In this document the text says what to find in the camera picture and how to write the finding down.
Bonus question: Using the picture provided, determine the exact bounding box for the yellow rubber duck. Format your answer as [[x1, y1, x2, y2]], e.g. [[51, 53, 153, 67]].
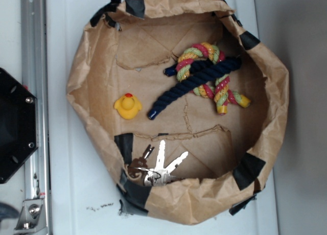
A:
[[114, 93, 142, 120]]

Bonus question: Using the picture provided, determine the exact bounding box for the multicolour knotted rope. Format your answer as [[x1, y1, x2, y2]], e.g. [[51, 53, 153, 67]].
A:
[[175, 42, 251, 116]]

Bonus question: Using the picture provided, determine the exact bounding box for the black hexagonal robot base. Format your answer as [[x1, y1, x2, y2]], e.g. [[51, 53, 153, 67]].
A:
[[1, 68, 38, 184]]

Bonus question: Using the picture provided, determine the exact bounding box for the aluminium rail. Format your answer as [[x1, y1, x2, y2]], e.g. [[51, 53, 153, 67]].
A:
[[21, 0, 53, 234]]

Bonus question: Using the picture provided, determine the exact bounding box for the silver key bunch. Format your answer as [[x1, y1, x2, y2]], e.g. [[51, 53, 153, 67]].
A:
[[127, 140, 189, 186]]

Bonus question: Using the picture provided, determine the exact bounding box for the navy blue rope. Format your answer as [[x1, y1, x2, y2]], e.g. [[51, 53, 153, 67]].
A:
[[147, 56, 243, 120]]

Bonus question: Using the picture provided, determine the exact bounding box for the brown paper bag container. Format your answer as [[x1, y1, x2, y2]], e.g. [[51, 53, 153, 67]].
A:
[[66, 0, 289, 225]]

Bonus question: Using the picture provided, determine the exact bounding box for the metal corner bracket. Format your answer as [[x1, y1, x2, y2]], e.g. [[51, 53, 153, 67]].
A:
[[14, 199, 48, 234]]

